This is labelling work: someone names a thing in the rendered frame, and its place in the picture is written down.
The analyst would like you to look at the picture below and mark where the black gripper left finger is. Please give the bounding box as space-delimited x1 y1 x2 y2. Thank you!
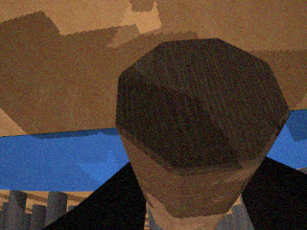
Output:
42 162 146 230

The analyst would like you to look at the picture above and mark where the blue flat strip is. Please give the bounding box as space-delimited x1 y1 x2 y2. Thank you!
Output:
0 110 307 192

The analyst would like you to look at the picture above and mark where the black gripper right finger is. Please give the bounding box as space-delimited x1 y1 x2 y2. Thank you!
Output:
242 157 307 230

